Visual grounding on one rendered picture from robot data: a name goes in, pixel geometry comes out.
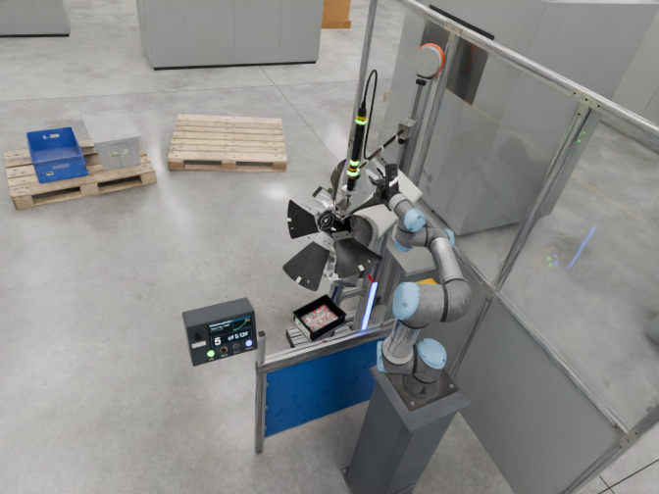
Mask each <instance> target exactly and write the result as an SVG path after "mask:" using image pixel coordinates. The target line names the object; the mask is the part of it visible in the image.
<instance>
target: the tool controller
mask: <svg viewBox="0 0 659 494"><path fill-rule="evenodd" d="M182 320H183V325H184V331H185V337H186V342H187V348H188V352H189V356H190V359H191V363H192V365H193V366H194V367H196V366H200V365H203V364H207V363H210V362H214V361H217V360H220V359H223V358H227V357H230V356H234V355H238V354H241V353H245V352H248V351H252V350H255V349H258V342H257V330H256V320H255V311H254V309H253V307H252V305H251V303H250V302H249V300H248V298H247V297H244V298H240V299H236V300H231V301H227V302H224V303H220V304H215V305H211V306H207V307H203V308H198V309H194V310H190V311H186V312H182ZM222 334H223V335H224V339H225V345H221V346H218V347H214V348H212V344H211V337H214V336H218V335H222ZM247 340H251V341H252V344H251V345H250V346H246V345H245V342H246V341H247ZM235 343H238V344H239V348H238V349H233V345H234V344H235ZM222 347H227V348H228V349H227V351H226V352H225V353H222V352H221V348H222ZM211 350H213V351H214V352H215V354H214V355H213V356H212V357H209V356H208V355H207V353H208V352H209V351H211Z"/></svg>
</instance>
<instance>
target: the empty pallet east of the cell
mask: <svg viewBox="0 0 659 494"><path fill-rule="evenodd" d="M257 134H261V135H257ZM184 160H196V161H222V164H221V165H220V166H217V165H187V164H185V163H184ZM168 161H169V169H170V170H176V171H230V172H260V173H286V154H285V146H284V139H283V131H282V125H281V119H271V118H249V117H226V116H204V115H178V116H177V123H176V127H175V131H174V135H173V139H172V145H171V148H170V152H169V156H168ZM236 161H239V162H273V165H272V166H270V167H259V166H238V165H237V164H236Z"/></svg>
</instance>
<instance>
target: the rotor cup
mask: <svg viewBox="0 0 659 494"><path fill-rule="evenodd" d="M338 216H339V217H338ZM343 218H345V216H341V215H339V214H338V213H336V212H334V211H333V210H325V211H323V212H322V213H321V214H320V216H319V218H318V221H317V227H318V229H319V230H320V231H322V232H323V233H325V234H327V235H328V236H329V237H331V238H333V237H332V236H331V235H332V234H333V233H336V232H341V231H348V232H349V234H350V232H351V229H352V222H351V220H350V219H348V218H346V219H345V220H343V221H342V222H341V219H343ZM325 219H328V221H327V222H325ZM331 228H334V229H335V230H333V229H331Z"/></svg>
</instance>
